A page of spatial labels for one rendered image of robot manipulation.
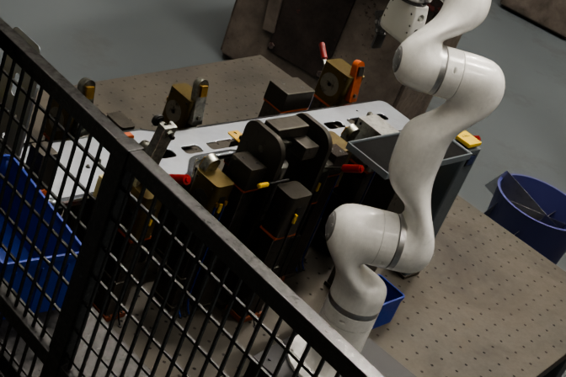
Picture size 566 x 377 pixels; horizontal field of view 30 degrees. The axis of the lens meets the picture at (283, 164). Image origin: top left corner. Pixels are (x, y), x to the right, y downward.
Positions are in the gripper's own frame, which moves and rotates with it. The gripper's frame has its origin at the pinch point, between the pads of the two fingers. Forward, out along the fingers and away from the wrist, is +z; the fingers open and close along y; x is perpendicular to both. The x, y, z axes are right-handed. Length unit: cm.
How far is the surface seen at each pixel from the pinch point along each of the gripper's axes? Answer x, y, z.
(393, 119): -46, 25, 40
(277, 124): 27.8, 0.1, 17.9
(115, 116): 46, 35, 37
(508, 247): -85, -8, 71
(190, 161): 38, 13, 36
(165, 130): 62, -2, 14
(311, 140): 18.3, -3.1, 21.2
